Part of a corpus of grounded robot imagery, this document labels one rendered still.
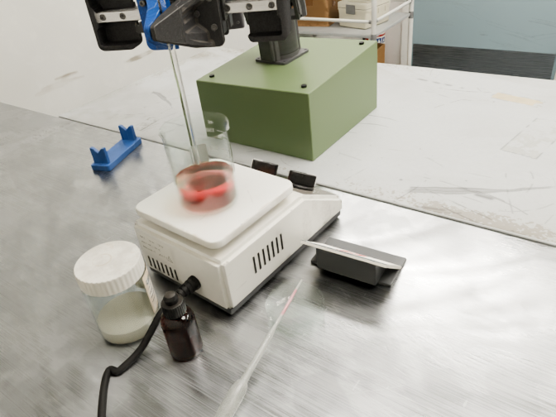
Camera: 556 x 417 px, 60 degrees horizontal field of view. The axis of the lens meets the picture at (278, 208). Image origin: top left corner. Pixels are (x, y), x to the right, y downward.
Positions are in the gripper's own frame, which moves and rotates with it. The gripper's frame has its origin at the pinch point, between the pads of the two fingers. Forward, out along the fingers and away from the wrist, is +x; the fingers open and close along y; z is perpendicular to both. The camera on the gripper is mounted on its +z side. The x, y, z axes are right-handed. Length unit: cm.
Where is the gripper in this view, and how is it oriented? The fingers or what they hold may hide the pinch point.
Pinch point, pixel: (166, 23)
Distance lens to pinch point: 43.6
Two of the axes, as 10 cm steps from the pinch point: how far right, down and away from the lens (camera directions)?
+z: -1.0, -8.3, -5.4
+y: 9.8, 0.1, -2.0
